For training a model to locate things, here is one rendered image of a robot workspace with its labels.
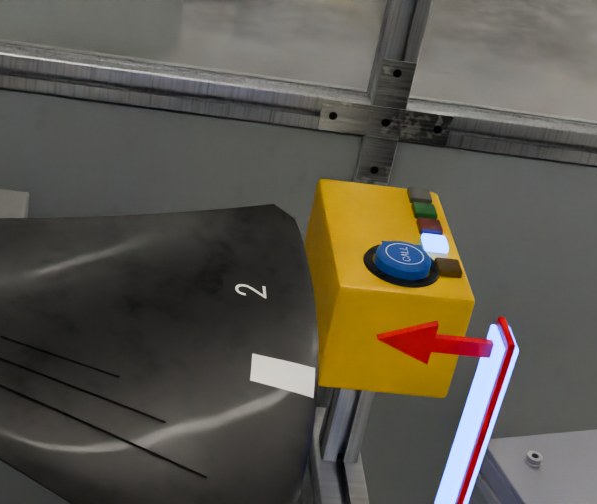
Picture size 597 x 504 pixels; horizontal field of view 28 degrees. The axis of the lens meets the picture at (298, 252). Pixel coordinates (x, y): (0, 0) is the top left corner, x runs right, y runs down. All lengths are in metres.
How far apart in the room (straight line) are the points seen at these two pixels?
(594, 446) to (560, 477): 0.05
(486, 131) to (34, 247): 0.81
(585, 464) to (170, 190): 0.61
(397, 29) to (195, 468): 0.81
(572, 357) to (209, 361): 1.01
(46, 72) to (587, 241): 0.64
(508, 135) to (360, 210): 0.46
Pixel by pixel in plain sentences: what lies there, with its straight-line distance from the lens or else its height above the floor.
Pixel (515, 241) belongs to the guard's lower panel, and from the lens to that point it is 1.43.
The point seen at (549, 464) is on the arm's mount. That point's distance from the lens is 0.91.
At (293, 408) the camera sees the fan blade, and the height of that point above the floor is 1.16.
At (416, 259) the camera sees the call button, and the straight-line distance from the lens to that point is 0.86.
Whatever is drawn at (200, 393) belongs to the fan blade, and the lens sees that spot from 0.56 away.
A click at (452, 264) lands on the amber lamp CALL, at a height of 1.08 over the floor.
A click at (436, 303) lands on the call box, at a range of 0.85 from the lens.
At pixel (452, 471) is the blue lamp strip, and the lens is 0.65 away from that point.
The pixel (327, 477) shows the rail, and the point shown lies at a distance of 1.00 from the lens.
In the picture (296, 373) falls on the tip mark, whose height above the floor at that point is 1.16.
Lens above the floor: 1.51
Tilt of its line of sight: 30 degrees down
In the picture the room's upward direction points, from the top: 12 degrees clockwise
